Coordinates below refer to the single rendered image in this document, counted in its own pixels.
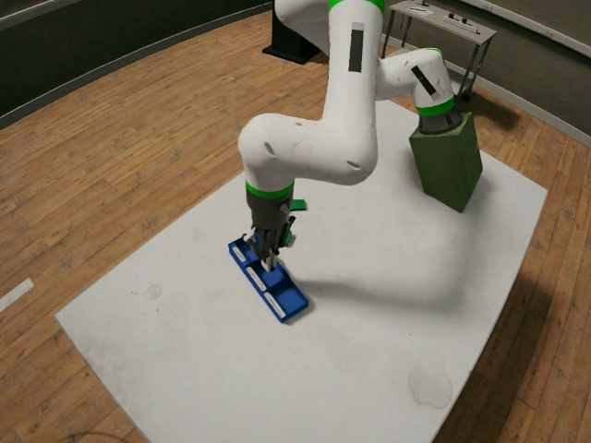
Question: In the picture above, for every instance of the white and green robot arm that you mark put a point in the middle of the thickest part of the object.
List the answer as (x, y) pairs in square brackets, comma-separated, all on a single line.
[(275, 149)]

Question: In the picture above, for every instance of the blue three-compartment tray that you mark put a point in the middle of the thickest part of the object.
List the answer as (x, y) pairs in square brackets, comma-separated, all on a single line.
[(283, 298)]

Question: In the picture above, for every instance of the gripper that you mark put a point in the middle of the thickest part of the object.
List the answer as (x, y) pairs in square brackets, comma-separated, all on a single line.
[(273, 229)]

